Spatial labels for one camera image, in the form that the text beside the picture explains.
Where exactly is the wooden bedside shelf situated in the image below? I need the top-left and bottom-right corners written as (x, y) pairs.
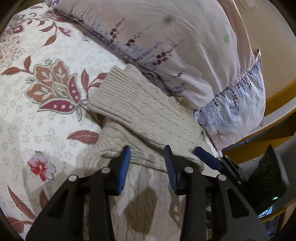
top-left (223, 81), bottom-right (296, 241)

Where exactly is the floral white bedspread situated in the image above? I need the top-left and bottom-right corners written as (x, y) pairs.
top-left (1, 3), bottom-right (125, 240)

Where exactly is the pink lavender floral pillow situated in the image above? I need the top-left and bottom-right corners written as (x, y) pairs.
top-left (53, 1), bottom-right (266, 150)

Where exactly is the beige cable knit sweater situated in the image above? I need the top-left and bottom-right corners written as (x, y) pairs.
top-left (83, 65), bottom-right (218, 240)

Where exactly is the white wall switch plate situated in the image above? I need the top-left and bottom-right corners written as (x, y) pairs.
top-left (240, 0), bottom-right (257, 10)

